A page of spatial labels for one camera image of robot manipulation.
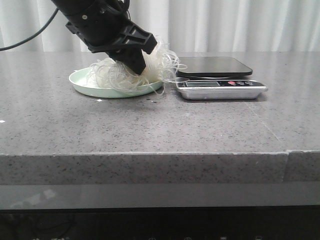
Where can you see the white vermicelli bundle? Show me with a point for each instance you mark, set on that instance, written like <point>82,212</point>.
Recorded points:
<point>162,65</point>

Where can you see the digital kitchen scale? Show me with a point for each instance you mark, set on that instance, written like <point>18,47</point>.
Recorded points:
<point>216,78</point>

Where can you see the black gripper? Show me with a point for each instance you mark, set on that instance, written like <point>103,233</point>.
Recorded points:
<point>100,26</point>

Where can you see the light green plate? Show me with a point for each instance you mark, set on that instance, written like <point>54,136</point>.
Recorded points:
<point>79,81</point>

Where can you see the white curtain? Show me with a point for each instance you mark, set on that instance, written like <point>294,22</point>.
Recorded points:
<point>186,25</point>

